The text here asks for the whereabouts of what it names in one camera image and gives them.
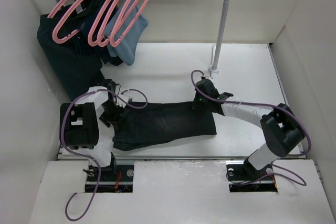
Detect dark green hanging trousers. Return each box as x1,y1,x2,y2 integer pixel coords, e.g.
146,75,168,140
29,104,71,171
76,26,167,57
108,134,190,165
37,14,104,100

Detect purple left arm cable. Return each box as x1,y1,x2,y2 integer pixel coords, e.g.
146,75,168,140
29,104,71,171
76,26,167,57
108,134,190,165
60,89,149,221

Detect pink hanger leftmost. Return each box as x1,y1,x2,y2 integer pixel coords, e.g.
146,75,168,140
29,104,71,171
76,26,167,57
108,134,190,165
47,0,106,45

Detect dark navy hanging garment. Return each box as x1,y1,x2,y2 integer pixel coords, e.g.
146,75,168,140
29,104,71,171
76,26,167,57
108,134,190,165
77,0,123,66

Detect pink hanger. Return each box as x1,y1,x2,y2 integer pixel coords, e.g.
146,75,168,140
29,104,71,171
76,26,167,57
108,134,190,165
109,0,149,47
88,0,119,47
47,0,106,45
97,0,146,46

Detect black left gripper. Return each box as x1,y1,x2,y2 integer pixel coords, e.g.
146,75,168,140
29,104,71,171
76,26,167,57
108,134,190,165
100,100,128,131

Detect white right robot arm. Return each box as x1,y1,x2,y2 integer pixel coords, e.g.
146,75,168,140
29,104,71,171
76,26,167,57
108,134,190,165
192,76,311,185

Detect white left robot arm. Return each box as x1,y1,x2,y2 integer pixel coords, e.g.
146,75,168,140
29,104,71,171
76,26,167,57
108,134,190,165
59,81,132,180

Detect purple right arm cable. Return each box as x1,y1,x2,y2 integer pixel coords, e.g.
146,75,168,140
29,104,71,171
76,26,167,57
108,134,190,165
190,69,313,187

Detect white rack base foot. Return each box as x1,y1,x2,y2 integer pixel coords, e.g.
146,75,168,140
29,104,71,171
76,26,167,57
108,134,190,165
208,44,219,78

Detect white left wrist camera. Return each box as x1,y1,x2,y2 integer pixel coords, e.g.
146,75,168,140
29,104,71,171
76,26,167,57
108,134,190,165
116,94,134,109

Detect light blue hanging garment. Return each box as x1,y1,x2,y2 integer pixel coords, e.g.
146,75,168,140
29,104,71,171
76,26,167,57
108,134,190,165
103,2,149,66

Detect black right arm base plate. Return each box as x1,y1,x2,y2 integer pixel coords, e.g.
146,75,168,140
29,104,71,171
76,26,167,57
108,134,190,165
226,162,278,193

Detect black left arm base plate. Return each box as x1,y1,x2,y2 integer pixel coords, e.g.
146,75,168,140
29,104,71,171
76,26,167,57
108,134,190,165
83,164,134,193

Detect black trousers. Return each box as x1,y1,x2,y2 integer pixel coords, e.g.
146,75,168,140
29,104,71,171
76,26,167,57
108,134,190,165
112,101,217,151

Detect grey right rack pole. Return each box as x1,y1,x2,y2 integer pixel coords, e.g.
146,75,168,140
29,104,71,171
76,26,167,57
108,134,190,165
211,0,236,70

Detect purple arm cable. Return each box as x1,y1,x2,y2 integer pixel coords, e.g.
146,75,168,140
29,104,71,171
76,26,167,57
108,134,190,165
190,69,313,187
60,89,149,221

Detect pink hanger rightmost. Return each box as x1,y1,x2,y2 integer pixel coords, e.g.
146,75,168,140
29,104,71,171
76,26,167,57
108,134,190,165
109,0,149,47

